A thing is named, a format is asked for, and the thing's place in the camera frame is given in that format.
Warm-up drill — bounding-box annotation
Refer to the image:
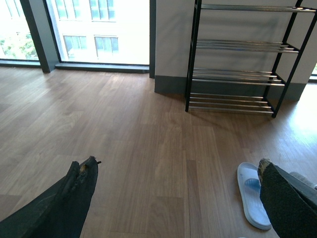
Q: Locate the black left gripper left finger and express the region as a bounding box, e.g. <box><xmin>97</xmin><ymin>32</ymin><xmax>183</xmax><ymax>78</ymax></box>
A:
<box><xmin>0</xmin><ymin>156</ymin><xmax>99</xmax><ymax>238</ymax></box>

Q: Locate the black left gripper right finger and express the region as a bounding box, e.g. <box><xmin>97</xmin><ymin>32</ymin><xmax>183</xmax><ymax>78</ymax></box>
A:
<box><xmin>258</xmin><ymin>159</ymin><xmax>317</xmax><ymax>238</ymax></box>

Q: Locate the grey mesh sneaker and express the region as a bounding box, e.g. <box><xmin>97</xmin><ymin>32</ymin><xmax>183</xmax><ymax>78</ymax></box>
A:
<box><xmin>290</xmin><ymin>172</ymin><xmax>317</xmax><ymax>190</ymax></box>

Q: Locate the black metal shoe rack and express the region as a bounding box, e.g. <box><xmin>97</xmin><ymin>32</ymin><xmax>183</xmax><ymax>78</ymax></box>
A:
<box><xmin>185</xmin><ymin>0</ymin><xmax>317</xmax><ymax>118</ymax></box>

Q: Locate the white blue slide sandal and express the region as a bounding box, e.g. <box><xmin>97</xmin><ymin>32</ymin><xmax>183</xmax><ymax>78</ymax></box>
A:
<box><xmin>237</xmin><ymin>162</ymin><xmax>272</xmax><ymax>230</ymax></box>

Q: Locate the dark window frame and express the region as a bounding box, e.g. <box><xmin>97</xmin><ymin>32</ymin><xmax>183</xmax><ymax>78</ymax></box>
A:
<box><xmin>0</xmin><ymin>0</ymin><xmax>157</xmax><ymax>78</ymax></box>

